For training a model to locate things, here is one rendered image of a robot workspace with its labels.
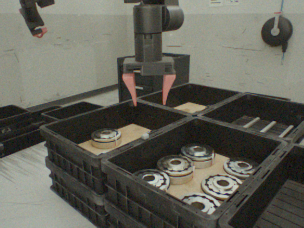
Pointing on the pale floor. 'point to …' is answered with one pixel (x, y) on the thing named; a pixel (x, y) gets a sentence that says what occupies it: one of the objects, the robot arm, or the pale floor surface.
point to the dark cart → (147, 80)
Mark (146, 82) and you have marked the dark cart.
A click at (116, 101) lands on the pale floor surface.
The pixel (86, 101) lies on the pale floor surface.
